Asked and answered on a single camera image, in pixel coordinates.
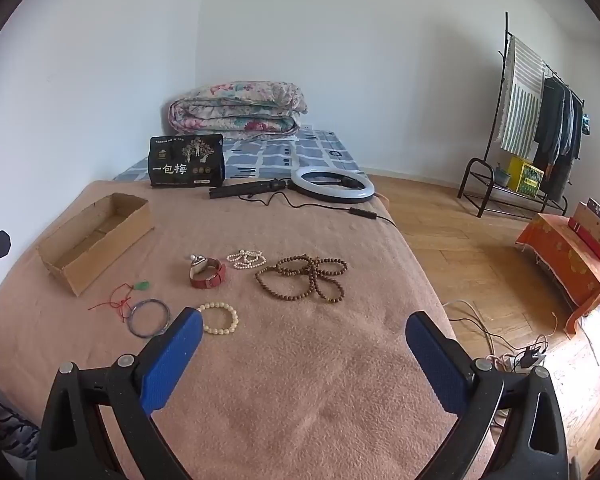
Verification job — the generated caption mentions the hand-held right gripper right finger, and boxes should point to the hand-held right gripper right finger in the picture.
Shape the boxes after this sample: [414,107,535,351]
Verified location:
[405,311,568,480]

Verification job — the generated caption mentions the red cord jade pendant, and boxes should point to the red cord jade pendant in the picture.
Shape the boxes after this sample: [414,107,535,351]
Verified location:
[89,281,151,318]

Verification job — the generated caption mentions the blue hanging garment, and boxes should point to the blue hanging garment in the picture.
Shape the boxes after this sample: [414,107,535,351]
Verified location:
[562,89,586,161]

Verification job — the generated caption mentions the yellow plastic crate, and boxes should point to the yellow plastic crate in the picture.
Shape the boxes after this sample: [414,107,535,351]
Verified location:
[507,156,545,196]

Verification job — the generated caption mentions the white pearl bracelet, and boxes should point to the white pearl bracelet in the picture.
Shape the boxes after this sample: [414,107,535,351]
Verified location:
[226,248,267,270]

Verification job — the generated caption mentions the tan fleece blanket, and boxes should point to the tan fleece blanket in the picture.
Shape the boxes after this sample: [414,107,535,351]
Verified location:
[0,175,456,480]

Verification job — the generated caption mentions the white ring light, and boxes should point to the white ring light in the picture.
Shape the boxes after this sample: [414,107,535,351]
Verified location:
[290,166,376,204]

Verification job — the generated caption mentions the black snack bag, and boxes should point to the black snack bag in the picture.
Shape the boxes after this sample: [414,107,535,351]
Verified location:
[149,134,226,190]

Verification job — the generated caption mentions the brown wooden bead necklace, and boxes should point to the brown wooden bead necklace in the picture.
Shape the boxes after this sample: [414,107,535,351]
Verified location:
[254,255,348,304]

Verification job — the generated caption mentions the red flat box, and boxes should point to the red flat box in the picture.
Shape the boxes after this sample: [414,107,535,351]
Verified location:
[567,217,600,262]

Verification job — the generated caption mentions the green striped towel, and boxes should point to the green striped towel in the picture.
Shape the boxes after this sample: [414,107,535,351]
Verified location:
[495,35,546,153]

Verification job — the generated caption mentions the dark grey hanging jacket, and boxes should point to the dark grey hanging jacket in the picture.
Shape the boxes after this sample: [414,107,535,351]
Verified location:
[532,76,567,163]

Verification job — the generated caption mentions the red strap wristwatch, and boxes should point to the red strap wristwatch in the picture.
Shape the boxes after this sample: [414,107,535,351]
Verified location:
[189,254,227,290]

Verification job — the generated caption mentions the black folded tripod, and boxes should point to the black folded tripod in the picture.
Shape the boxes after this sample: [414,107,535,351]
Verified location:
[209,178,288,200]

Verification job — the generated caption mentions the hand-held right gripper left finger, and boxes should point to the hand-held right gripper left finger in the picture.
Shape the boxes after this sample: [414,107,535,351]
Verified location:
[36,306,204,480]

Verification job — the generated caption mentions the tan box with dark lid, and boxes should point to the tan box with dark lid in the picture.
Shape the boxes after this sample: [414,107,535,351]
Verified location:
[574,198,600,256]

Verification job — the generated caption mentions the black ring light cable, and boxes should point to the black ring light cable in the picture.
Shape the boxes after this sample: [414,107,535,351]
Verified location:
[240,180,396,223]

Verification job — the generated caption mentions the blue grey checked bed sheet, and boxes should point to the blue grey checked bed sheet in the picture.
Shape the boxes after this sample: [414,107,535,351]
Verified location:
[112,129,366,183]

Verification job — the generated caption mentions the thin blue bangle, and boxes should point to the thin blue bangle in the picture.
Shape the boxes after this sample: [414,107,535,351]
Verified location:
[128,298,171,338]

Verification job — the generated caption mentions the folded floral quilt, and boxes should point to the folded floral quilt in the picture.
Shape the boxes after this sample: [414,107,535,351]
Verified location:
[168,80,309,140]

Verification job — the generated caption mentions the white power strip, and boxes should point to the white power strip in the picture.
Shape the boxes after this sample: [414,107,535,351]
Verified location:
[500,342,548,376]

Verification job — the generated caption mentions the cardboard box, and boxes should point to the cardboard box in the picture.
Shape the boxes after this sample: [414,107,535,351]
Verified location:
[36,192,155,296]

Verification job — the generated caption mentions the black metal clothes rack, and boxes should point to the black metal clothes rack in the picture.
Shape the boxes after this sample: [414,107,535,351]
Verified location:
[457,11,591,218]

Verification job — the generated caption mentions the cream bead bracelet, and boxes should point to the cream bead bracelet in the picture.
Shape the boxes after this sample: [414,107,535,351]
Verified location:
[196,302,239,335]

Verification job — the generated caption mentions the person's dark patterned clothing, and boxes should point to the person's dark patterned clothing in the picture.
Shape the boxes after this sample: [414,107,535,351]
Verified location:
[0,380,41,461]

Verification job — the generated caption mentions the floor cables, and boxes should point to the floor cables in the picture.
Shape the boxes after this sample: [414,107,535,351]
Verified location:
[440,300,556,361]

